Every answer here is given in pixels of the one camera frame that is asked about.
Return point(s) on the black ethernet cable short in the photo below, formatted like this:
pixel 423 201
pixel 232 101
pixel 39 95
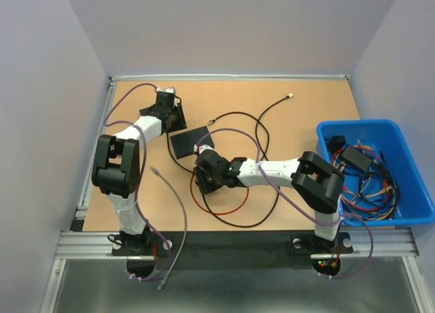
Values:
pixel 237 208

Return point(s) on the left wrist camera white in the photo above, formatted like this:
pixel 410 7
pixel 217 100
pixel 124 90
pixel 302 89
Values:
pixel 170 90

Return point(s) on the black power adapter in bin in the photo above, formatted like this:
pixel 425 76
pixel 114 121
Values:
pixel 356 158

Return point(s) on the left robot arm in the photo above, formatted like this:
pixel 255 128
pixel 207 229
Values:
pixel 120 159

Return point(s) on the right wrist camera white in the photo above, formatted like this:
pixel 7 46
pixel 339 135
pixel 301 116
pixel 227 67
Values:
pixel 198 149

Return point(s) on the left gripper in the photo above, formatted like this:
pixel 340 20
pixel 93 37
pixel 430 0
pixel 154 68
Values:
pixel 181 123

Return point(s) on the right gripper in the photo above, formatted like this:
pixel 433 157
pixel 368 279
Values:
pixel 204 185

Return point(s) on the black network switch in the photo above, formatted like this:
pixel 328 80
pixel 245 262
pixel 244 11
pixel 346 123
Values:
pixel 182 144
pixel 150 111

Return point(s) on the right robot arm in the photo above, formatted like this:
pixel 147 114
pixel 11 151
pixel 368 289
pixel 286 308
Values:
pixel 310 184

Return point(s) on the blue plastic bin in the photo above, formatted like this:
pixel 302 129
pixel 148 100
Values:
pixel 392 192

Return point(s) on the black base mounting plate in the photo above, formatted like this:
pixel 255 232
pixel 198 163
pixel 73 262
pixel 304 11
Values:
pixel 219 250

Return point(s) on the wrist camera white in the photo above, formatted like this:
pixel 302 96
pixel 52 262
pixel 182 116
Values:
pixel 198 149
pixel 170 90

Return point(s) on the aluminium front rail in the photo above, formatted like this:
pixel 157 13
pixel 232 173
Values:
pixel 387 243

